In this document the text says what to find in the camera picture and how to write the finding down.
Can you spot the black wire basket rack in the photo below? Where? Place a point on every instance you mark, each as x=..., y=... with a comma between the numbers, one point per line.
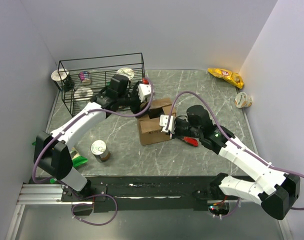
x=102, y=69

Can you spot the Chobani yogurt cup right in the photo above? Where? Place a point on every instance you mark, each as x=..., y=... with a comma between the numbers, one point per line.
x=242, y=100

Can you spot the aluminium frame rail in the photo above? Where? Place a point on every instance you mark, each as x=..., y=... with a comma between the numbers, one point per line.
x=41, y=215

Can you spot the silver tin can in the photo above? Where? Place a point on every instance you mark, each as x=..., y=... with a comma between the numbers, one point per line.
x=100, y=150

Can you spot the purple label small cup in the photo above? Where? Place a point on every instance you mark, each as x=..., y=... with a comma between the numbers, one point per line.
x=85, y=78

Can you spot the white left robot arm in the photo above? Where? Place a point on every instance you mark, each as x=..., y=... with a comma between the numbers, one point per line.
x=98, y=109

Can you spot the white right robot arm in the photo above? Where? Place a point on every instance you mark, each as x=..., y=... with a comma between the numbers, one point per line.
x=274, y=190

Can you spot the yellow Lays chips bag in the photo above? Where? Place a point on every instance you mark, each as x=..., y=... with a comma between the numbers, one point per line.
x=231, y=77

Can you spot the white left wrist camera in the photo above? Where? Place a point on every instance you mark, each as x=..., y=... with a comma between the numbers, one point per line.
x=144, y=90

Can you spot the white round container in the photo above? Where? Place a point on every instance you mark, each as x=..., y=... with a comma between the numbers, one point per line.
x=83, y=94

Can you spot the black cone object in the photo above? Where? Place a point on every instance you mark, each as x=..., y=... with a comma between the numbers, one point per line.
x=67, y=84

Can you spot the green chips bag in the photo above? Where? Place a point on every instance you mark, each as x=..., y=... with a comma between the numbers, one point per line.
x=77, y=157

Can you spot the white paper cup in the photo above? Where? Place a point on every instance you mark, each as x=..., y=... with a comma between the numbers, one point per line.
x=59, y=77

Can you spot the Chobani yogurt cup in rack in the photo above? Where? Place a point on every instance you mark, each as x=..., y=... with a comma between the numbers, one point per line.
x=126, y=71

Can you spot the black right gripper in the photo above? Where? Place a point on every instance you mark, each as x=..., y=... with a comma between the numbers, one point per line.
x=176, y=135

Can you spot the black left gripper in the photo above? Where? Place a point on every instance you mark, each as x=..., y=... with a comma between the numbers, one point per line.
x=135, y=110

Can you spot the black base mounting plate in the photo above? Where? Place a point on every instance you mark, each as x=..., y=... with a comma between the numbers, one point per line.
x=131, y=193

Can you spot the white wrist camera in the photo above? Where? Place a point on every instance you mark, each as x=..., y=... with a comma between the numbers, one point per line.
x=144, y=90
x=165, y=123

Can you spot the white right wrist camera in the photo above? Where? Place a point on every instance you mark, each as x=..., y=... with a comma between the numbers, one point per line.
x=165, y=123

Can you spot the red black utility knife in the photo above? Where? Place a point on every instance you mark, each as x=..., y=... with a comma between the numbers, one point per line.
x=190, y=141

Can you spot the brown cardboard express box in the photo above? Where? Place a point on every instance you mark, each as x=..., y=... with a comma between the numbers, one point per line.
x=150, y=132

